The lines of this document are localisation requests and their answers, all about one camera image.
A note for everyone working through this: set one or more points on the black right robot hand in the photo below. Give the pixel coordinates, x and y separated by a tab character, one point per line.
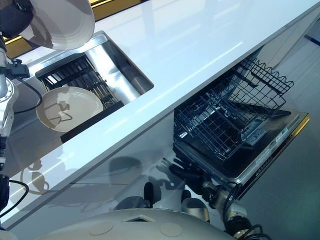
188	180

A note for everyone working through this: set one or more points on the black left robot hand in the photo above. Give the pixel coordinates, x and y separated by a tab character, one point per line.
13	17

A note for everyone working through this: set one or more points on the large beige ribbed plate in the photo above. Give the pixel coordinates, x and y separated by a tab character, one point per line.
72	27

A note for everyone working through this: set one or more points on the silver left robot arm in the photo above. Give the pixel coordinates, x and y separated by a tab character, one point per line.
7	100

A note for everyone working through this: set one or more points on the dishwasher door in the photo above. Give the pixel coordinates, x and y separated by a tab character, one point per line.
270	147

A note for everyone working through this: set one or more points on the grey robot torso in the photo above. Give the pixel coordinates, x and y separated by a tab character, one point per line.
125	227

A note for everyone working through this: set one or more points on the white glossy cabinet front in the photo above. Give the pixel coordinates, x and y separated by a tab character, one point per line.
112	150

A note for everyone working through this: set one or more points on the black dish rack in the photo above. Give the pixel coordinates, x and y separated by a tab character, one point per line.
82	72

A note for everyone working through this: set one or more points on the stainless steel sink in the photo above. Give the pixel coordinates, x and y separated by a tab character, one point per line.
120	67

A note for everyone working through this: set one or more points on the blue strip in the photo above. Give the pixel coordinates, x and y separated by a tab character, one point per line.
312	39

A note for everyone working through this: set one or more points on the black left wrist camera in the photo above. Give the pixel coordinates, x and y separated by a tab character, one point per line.
20	70

